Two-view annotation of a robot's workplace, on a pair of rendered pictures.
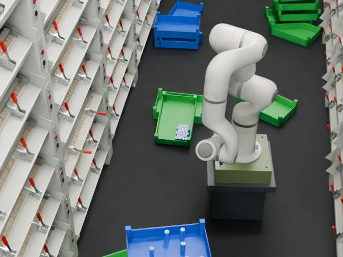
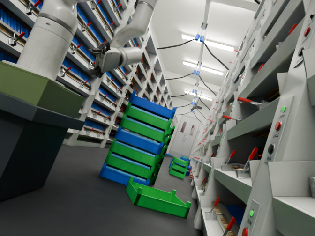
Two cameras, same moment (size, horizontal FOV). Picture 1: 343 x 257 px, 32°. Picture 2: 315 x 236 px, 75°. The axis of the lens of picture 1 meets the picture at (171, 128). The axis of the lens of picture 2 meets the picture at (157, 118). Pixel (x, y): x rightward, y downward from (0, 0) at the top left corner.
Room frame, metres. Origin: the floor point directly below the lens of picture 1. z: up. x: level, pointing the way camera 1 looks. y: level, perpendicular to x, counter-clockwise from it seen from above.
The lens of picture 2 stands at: (2.75, 0.14, 0.30)
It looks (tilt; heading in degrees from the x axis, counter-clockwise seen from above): 7 degrees up; 183
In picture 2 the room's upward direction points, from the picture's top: 21 degrees clockwise
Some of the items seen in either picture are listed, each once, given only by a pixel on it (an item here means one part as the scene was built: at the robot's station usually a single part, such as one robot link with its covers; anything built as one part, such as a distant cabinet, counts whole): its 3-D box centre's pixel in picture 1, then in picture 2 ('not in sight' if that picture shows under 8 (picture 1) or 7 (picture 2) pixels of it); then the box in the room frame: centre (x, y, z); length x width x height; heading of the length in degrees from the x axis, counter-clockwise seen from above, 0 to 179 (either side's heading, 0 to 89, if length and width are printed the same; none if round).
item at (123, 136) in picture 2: not in sight; (138, 140); (1.38, 0.01, 0.28); 0.30 x 0.20 x 0.08; 98
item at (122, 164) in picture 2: not in sight; (130, 163); (1.38, 0.01, 0.12); 0.30 x 0.20 x 0.08; 98
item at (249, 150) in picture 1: (243, 134); (45, 52); (2.09, -0.33, 0.46); 0.19 x 0.19 x 0.18
